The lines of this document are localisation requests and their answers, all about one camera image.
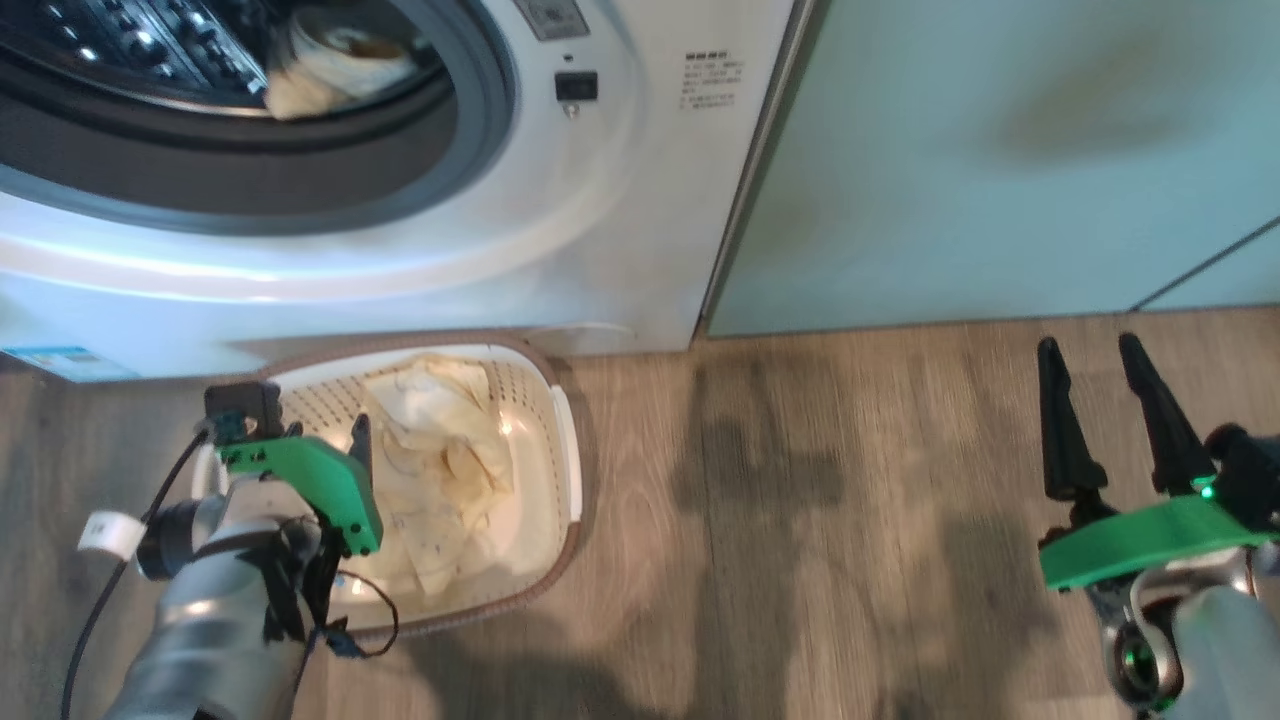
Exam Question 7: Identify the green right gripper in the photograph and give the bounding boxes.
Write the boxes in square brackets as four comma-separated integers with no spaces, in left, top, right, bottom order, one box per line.
[1036,333,1280,592]

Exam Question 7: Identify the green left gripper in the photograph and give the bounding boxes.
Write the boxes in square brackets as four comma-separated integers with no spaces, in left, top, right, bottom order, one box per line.
[218,413,385,558]

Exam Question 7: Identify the cream white garment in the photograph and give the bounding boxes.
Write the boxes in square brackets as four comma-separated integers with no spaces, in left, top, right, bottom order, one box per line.
[352,355,519,598]
[264,8,419,122]

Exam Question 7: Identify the cream perforated laundry basket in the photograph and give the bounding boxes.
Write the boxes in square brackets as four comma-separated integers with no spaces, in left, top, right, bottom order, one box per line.
[190,334,587,643]

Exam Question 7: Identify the white front-load washing machine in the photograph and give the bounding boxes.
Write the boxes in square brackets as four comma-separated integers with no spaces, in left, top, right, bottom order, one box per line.
[0,0,806,383]

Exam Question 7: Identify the pale teal cabinet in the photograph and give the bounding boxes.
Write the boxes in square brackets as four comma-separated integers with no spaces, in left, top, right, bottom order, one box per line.
[703,0,1280,338]

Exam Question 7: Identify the blue energy label sticker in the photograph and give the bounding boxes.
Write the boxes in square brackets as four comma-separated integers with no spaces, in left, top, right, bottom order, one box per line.
[0,345,138,383]

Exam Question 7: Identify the grey washer info sticker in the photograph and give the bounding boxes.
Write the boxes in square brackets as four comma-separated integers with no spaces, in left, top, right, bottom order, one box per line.
[514,0,591,42]

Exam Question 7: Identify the thin left gripper wires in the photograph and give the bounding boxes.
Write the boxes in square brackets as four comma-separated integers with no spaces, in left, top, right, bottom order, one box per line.
[300,570,401,661]

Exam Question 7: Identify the white cable tag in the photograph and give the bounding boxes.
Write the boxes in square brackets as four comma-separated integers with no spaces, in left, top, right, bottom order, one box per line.
[78,510,149,559]

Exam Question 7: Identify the thick black camera cable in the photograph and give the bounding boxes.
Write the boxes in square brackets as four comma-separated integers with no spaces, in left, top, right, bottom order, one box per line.
[60,428,213,720]

